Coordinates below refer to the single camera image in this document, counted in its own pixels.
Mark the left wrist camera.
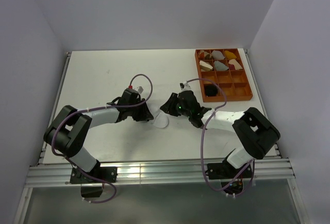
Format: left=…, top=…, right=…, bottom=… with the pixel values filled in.
left=128, top=85, right=144, bottom=94

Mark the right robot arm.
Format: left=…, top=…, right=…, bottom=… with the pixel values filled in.
left=160, top=90, right=281, bottom=178

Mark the yellow rolled sock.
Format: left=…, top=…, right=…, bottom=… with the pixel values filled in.
left=224, top=50, right=237, bottom=60

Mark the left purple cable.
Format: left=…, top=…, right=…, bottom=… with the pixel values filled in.
left=51, top=73, right=154, bottom=204

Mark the orange compartment tray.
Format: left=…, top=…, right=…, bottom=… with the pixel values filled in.
left=194, top=49, right=253, bottom=103

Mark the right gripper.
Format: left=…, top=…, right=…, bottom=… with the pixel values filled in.
left=160, top=92, right=191, bottom=118

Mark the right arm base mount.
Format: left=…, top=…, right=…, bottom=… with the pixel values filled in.
left=206, top=163, right=244, bottom=180

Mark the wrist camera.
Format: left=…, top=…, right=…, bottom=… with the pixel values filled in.
left=128, top=85, right=144, bottom=94
left=180, top=82, right=191, bottom=92

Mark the grey teal rolled sock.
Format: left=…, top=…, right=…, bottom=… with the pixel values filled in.
left=213, top=60, right=229, bottom=71

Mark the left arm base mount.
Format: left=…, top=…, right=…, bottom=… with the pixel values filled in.
left=70, top=167, right=118, bottom=184

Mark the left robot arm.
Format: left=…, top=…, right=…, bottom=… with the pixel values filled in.
left=43, top=88, right=157, bottom=182

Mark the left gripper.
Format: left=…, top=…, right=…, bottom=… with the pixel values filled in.
left=128, top=98, right=153, bottom=122

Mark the brown orange rolled sock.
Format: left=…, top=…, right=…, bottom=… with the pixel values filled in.
left=198, top=50, right=212, bottom=60

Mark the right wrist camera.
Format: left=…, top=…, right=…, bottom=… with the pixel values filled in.
left=180, top=82, right=191, bottom=92

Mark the pink maroon rolled sock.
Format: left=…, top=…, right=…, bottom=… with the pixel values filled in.
left=228, top=59, right=243, bottom=71

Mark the aluminium front rail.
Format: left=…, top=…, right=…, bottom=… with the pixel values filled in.
left=24, top=157, right=295, bottom=188

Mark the grey white rolled sock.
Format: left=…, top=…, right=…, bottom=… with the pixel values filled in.
left=211, top=50, right=225, bottom=60

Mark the white brown rolled sock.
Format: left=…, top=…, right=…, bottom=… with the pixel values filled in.
left=199, top=60, right=213, bottom=72

